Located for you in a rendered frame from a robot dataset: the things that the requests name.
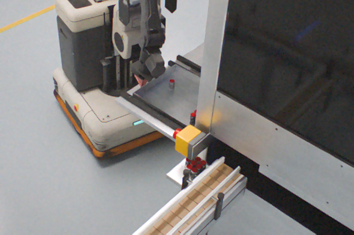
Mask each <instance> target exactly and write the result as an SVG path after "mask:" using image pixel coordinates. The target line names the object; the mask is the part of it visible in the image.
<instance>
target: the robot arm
mask: <svg viewBox="0 0 354 235"><path fill-rule="evenodd" d="M141 6H142V17H141V21H140V25H141V29H140V40H139V46H140V48H141V52H140V59H139V60H138V61H136V62H135V63H133V64H131V71H132V72H133V73H134V74H135V77H136V79H137V80H138V82H139V84H140V87H142V86H143V85H145V84H146V83H147V82H149V81H151V80H152V79H153V78H155V79H156V78H158V77H159V76H160V75H162V74H163V73H164V72H165V66H164V64H165V62H164V60H163V58H162V56H161V54H162V52H161V51H160V48H162V46H163V44H164V42H165V34H164V32H163V28H162V26H161V20H160V17H159V13H158V4H157V0H141ZM150 29H153V30H150Z"/></svg>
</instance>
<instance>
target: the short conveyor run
mask: <svg viewBox="0 0 354 235"><path fill-rule="evenodd" d="M224 161H225V157H222V158H221V159H220V160H219V159H216V160H215V161H214V162H213V163H211V164H210V165H209V166H208V167H207V168H206V169H205V170H204V171H203V172H201V173H200V174H199V175H198V176H197V177H196V178H194V180H193V181H190V180H189V174H190V170H189V169H184V170H183V174H184V176H183V181H182V188H181V191H180V192H179V193H178V194H177V195H176V196H175V197H174V198H173V199H171V200H170V201H169V202H168V203H166V204H165V205H164V206H163V207H162V208H161V209H160V210H159V211H158V212H156V213H155V214H154V216H153V217H151V218H150V219H149V220H148V221H147V222H146V223H145V224H144V225H142V226H141V227H140V228H139V229H138V230H137V231H135V232H134V233H133V234H132V235H204V234H205V233H206V232H207V231H208V230H209V229H210V228H211V227H213V226H214V225H215V224H216V223H217V222H218V221H219V220H220V219H221V218H222V217H223V216H224V215H225V214H226V212H227V211H228V210H229V209H230V208H231V207H232V206H233V205H234V204H235V203H236V202H237V201H238V200H239V199H240V198H241V197H242V196H243V195H244V191H245V188H246V183H247V178H246V177H245V176H243V175H242V174H240V173H239V172H240V171H241V168H240V167H239V166H238V167H237V168H236V169H235V170H234V169H232V168H231V167H229V166H228V165H226V164H224V163H223V162H224Z"/></svg>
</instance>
